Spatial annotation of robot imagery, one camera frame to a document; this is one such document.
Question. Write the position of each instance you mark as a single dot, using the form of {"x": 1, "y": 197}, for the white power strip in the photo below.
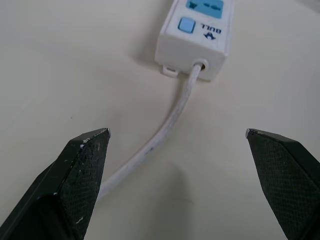
{"x": 197, "y": 42}

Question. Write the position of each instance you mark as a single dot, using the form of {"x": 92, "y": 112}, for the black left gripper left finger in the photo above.
{"x": 62, "y": 190}

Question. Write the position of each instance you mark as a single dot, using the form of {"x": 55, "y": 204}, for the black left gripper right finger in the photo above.
{"x": 282, "y": 180}

